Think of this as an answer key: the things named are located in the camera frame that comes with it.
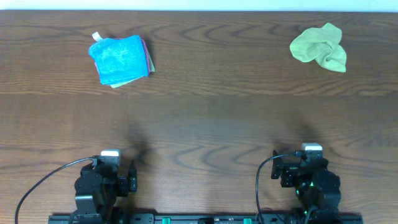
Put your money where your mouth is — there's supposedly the light green microfiber cloth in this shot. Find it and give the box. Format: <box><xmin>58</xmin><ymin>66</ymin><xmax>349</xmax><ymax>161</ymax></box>
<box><xmin>289</xmin><ymin>23</ymin><xmax>347</xmax><ymax>73</ymax></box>

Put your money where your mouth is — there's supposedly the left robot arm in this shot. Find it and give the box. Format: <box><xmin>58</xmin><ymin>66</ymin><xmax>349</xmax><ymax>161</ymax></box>
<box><xmin>68</xmin><ymin>156</ymin><xmax>137</xmax><ymax>224</ymax></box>

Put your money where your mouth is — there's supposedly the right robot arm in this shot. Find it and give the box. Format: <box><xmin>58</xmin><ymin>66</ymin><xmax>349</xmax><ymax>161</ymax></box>
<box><xmin>271</xmin><ymin>149</ymin><xmax>343</xmax><ymax>224</ymax></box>

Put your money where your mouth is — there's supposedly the folded blue microfiber cloth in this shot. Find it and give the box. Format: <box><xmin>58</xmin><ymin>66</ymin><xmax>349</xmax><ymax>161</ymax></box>
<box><xmin>88</xmin><ymin>34</ymin><xmax>149</xmax><ymax>86</ymax></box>

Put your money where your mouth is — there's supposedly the white cloth label tag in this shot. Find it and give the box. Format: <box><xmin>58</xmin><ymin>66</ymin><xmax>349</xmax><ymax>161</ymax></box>
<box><xmin>92</xmin><ymin>32</ymin><xmax>103</xmax><ymax>42</ymax></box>

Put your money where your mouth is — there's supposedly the black right camera cable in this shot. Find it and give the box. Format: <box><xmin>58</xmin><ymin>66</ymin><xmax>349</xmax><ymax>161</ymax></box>
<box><xmin>255</xmin><ymin>151</ymin><xmax>304</xmax><ymax>223</ymax></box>

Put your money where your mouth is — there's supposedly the black camera cable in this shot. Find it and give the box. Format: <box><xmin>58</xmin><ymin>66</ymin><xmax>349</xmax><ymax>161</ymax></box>
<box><xmin>14</xmin><ymin>157</ymin><xmax>98</xmax><ymax>224</ymax></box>
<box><xmin>255</xmin><ymin>151</ymin><xmax>304</xmax><ymax>223</ymax></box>

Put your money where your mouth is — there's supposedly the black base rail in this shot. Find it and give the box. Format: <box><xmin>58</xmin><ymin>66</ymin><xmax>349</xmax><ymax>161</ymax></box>
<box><xmin>48</xmin><ymin>213</ymin><xmax>364</xmax><ymax>224</ymax></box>

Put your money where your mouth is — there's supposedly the black left camera cable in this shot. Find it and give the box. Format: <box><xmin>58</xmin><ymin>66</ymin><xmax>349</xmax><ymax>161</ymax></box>
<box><xmin>14</xmin><ymin>157</ymin><xmax>98</xmax><ymax>224</ymax></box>

